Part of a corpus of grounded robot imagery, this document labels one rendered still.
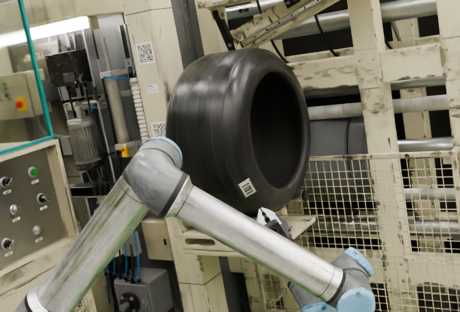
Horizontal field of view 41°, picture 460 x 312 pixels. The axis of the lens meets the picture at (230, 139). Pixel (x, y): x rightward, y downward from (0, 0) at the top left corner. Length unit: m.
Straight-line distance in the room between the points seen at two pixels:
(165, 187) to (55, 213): 0.99
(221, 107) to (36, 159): 0.73
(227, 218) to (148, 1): 1.03
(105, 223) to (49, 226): 0.73
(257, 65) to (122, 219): 0.73
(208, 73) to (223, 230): 0.72
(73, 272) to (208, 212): 0.45
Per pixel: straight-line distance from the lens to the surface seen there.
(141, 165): 1.46
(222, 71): 1.99
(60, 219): 2.36
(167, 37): 2.28
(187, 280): 2.45
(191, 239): 2.28
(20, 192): 2.25
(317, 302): 1.67
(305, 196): 2.30
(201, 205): 1.43
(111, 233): 1.63
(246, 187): 1.96
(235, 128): 1.91
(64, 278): 1.72
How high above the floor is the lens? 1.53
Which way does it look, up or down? 10 degrees down
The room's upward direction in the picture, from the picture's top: 10 degrees counter-clockwise
